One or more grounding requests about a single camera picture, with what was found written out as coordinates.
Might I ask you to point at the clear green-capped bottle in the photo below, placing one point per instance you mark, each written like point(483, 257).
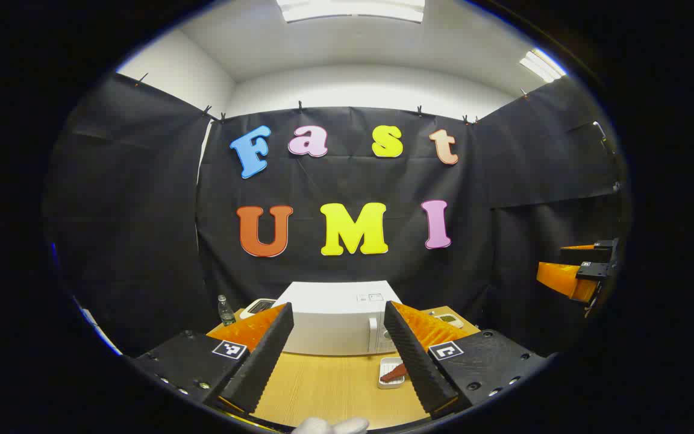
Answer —
point(226, 313)

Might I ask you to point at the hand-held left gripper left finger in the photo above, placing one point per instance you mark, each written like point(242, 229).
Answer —
point(262, 361)

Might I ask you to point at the black backdrop cloth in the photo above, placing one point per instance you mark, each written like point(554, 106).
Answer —
point(142, 211)

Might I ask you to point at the red-brown meat piece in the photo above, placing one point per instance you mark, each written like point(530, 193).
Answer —
point(392, 375)

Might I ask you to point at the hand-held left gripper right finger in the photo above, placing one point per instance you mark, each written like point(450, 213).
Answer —
point(416, 361)

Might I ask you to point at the small white appliance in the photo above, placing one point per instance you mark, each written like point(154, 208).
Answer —
point(258, 306)

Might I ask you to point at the white microwave oven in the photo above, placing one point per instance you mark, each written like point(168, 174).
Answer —
point(335, 319)

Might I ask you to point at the ceiling light panel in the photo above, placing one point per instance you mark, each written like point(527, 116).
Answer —
point(353, 9)
point(541, 65)

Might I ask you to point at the white divided plate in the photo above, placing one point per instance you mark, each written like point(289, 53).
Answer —
point(449, 319)

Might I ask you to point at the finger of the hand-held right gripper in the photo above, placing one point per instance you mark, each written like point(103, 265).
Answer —
point(606, 247)
point(558, 277)

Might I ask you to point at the white rectangular dish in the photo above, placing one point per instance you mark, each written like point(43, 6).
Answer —
point(387, 361)

